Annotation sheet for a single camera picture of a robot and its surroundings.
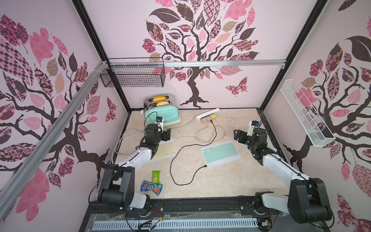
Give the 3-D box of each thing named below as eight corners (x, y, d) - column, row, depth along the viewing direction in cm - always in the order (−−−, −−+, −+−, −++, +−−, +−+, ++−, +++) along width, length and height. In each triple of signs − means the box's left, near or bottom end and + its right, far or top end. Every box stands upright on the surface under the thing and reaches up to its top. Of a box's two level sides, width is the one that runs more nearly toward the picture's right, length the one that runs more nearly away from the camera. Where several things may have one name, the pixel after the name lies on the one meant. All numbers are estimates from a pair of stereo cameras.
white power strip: (197, 121, 114) (197, 118, 111) (195, 119, 115) (196, 116, 113) (219, 111, 121) (219, 108, 118) (217, 109, 122) (218, 107, 120)
